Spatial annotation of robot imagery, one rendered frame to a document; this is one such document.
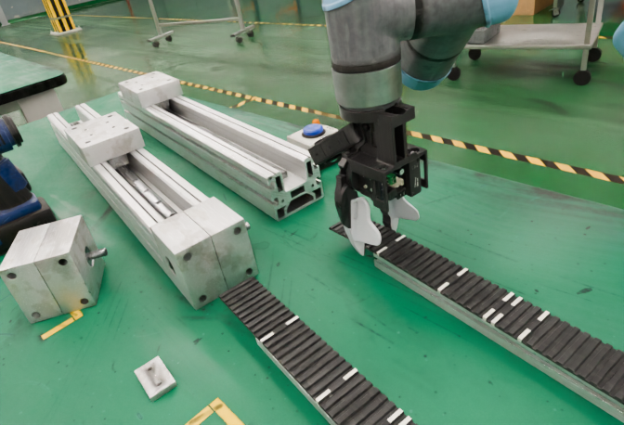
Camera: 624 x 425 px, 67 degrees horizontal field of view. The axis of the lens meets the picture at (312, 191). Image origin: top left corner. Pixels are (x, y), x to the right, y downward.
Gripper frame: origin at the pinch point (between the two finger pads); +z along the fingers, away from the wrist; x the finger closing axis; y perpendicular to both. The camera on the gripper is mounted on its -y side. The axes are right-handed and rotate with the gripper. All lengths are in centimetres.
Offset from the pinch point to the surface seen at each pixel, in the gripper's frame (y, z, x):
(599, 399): 31.1, 2.1, -2.0
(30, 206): -49, -3, -36
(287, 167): -23.8, -1.9, 2.2
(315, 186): -18.0, 0.5, 3.5
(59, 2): -1033, 26, 147
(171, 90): -75, -7, 3
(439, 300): 13.1, 2.0, -2.0
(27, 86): -193, 4, -20
